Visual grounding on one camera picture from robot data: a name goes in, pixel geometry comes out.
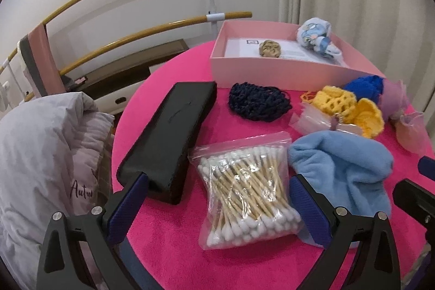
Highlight purple organza pouch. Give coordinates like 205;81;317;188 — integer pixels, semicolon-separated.
378;79;410;116

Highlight black rectangular case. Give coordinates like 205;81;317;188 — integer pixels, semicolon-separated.
116;81;218;205

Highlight navy crochet net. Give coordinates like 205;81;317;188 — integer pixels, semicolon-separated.
228;82;293;123

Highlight short wooden barre rail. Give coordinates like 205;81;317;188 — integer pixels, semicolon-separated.
24;11;253;104

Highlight pink cardboard box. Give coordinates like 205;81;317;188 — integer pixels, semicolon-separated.
210;21;386;90

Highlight beige knitted flower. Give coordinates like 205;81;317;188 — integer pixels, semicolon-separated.
259;39;282;58

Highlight pink grey hanging cloth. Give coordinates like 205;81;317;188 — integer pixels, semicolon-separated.
17;23;66;98

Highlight clear plastic bag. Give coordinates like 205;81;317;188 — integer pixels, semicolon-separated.
289;103;362;138

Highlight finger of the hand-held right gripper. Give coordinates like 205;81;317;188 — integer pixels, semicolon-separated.
418;156;435;180
393;178;435;244

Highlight yellow crochet piece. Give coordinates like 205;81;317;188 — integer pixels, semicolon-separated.
301;85;384;140

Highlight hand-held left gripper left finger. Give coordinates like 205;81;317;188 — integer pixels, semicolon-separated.
37;171;150;290

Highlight dark wooden furniture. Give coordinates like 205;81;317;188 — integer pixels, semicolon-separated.
63;39;189;122

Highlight bag of cotton swabs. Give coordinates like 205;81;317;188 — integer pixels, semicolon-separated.
188;137;304;250

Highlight light blue fleece cloth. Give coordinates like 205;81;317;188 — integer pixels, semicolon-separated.
287;131;395;248

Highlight white wall fixture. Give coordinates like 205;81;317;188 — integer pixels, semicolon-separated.
0;62;15;114

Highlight white blue printed baby cloth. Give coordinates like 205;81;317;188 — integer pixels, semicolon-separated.
296;17;342;58

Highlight white quilted jacket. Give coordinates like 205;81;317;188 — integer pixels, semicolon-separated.
0;93;115;290

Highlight blue knitted cloth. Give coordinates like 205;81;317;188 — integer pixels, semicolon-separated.
343;74;386;104

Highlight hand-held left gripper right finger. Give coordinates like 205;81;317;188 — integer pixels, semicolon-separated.
289;173;402;290

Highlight white paper sheet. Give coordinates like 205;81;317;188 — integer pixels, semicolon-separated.
224;37;349;67

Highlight pink organza pouch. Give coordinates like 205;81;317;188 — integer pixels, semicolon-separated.
389;111;426;155

